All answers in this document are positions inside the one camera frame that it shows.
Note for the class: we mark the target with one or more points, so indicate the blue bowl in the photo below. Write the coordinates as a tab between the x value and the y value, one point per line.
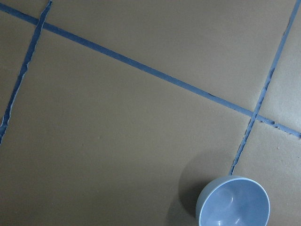
233	201

